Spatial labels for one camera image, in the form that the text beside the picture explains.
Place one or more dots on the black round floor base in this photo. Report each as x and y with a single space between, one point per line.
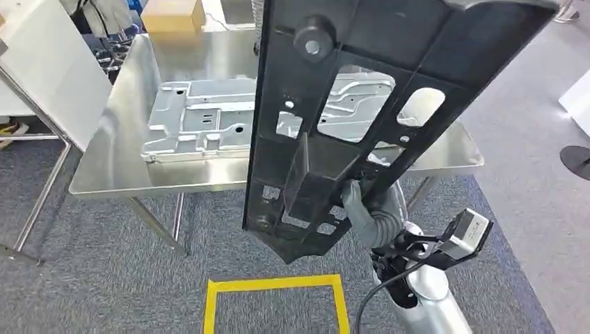
577 162

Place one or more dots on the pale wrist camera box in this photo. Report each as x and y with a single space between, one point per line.
470 230

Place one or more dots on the steel tube stand frame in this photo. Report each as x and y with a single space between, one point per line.
44 193

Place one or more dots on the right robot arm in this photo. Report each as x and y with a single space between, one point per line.
433 309

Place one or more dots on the white board panel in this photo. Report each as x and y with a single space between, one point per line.
50 69

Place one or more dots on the black perforated plastic panel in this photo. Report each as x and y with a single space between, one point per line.
415 41

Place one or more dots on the yellow floor tape square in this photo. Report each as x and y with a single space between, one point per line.
276 282

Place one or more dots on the cardboard box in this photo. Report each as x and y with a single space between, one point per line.
173 16

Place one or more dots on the stamped silver metal tray part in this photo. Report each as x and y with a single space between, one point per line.
203 120

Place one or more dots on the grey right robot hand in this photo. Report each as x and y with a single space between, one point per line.
373 226

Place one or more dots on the person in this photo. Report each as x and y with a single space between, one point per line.
108 16

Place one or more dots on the blue metal rack frame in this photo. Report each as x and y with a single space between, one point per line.
115 161

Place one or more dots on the white flat panel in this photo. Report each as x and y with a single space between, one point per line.
578 103

